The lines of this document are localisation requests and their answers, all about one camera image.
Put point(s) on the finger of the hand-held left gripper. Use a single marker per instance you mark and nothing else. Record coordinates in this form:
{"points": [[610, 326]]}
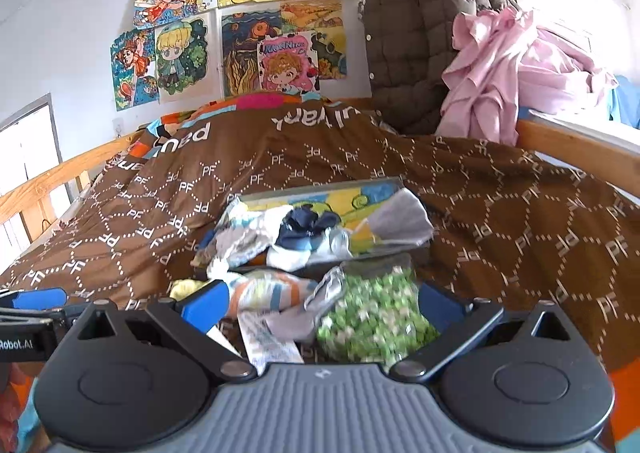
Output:
{"points": [[37, 298]]}

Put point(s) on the dark cartoon painting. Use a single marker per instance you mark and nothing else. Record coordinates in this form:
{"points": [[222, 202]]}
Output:
{"points": [[331, 58]]}

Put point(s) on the desert landscape painting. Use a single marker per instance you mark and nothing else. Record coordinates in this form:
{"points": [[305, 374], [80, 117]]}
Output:
{"points": [[310, 15]]}

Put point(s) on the wooden bed frame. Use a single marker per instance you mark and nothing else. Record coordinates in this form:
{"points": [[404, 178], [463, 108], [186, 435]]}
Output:
{"points": [[560, 138]]}

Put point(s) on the blue cloth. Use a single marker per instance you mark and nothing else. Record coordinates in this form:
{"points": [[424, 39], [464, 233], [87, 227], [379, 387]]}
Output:
{"points": [[627, 100]]}

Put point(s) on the green patterned bag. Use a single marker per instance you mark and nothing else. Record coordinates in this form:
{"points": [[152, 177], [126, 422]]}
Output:
{"points": [[380, 318]]}

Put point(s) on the brown printed blanket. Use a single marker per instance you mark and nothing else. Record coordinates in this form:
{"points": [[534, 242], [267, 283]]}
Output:
{"points": [[500, 233]]}

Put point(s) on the colourful cartoon storage box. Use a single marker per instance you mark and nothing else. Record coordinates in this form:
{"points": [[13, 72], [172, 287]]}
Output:
{"points": [[325, 200]]}

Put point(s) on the orange-haired girl fish poster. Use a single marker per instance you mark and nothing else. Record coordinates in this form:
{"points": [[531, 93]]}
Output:
{"points": [[132, 70]]}

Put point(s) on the striped sock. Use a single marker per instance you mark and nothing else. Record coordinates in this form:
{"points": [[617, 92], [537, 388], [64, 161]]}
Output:
{"points": [[270, 295]]}

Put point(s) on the grey face mask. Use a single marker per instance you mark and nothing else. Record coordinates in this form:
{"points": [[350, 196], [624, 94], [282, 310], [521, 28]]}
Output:
{"points": [[400, 220]]}

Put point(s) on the yellow cloth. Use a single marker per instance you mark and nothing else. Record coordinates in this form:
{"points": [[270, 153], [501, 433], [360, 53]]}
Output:
{"points": [[187, 289]]}

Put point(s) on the pink cloth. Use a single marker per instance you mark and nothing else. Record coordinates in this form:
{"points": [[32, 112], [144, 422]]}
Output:
{"points": [[490, 83]]}

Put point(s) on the white crinkled plastic wrapper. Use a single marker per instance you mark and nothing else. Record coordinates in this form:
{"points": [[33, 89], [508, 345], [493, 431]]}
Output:
{"points": [[235, 238]]}

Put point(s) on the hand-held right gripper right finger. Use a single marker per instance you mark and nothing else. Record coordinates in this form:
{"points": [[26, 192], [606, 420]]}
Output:
{"points": [[442, 309]]}

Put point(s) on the grey sock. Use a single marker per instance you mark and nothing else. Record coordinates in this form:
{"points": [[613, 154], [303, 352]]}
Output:
{"points": [[310, 305]]}

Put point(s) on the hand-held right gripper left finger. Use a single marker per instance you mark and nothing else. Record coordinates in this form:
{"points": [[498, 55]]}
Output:
{"points": [[205, 309]]}

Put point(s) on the window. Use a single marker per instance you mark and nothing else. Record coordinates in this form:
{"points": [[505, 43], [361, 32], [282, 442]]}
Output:
{"points": [[30, 148]]}

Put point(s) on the navy sock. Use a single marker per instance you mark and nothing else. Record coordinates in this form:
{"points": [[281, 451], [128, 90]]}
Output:
{"points": [[305, 229]]}

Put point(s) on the blonde chibi poster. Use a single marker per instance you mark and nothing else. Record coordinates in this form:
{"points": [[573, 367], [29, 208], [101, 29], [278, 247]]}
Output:
{"points": [[180, 58]]}

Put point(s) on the white printed packet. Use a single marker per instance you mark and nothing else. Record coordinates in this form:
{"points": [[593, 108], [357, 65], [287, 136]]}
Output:
{"points": [[260, 339]]}

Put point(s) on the shallow grey box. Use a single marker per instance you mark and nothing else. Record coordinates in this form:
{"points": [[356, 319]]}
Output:
{"points": [[320, 188]]}

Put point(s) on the pink chibi boy poster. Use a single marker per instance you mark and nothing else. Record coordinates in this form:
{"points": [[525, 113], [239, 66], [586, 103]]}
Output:
{"points": [[287, 65]]}

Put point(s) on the brown quilted jacket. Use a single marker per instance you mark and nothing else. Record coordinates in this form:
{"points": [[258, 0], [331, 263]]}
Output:
{"points": [[410, 48]]}

